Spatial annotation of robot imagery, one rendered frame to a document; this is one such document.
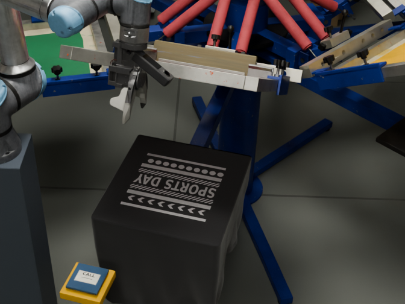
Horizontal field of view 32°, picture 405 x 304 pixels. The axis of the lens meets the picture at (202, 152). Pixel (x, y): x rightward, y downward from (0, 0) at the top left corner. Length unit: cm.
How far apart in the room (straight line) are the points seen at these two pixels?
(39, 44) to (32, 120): 123
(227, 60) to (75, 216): 155
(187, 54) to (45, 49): 91
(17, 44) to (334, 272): 203
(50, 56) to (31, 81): 101
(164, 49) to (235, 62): 27
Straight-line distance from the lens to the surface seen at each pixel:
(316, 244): 369
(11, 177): 226
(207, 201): 245
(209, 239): 231
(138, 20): 180
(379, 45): 302
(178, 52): 261
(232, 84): 196
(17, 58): 221
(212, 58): 258
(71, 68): 315
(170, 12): 329
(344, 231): 379
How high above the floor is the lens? 260
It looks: 38 degrees down
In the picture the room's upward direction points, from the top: 2 degrees clockwise
